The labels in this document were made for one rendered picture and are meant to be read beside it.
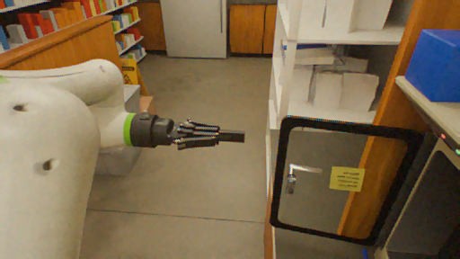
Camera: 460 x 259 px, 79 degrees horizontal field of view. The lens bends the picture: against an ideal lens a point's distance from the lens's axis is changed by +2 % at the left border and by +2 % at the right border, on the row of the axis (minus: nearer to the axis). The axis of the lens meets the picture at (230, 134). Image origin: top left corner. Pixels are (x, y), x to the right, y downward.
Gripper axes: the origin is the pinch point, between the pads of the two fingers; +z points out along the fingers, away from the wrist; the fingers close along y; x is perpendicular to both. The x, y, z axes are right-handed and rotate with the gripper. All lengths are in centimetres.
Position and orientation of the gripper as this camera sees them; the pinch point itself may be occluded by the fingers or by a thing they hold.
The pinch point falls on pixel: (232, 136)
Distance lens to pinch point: 73.4
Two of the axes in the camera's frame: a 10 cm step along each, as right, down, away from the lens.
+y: 0.9, -5.5, 8.3
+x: -0.1, 8.4, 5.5
